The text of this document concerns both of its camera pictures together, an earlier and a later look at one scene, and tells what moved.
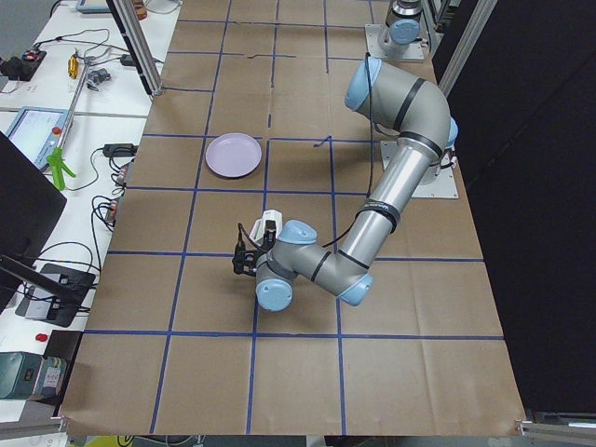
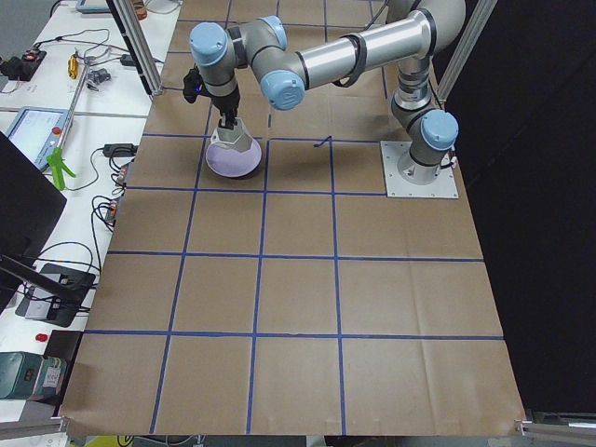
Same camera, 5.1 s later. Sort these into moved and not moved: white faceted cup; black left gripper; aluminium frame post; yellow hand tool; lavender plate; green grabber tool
Moved: black left gripper; white faceted cup
Not moved: yellow hand tool; green grabber tool; aluminium frame post; lavender plate
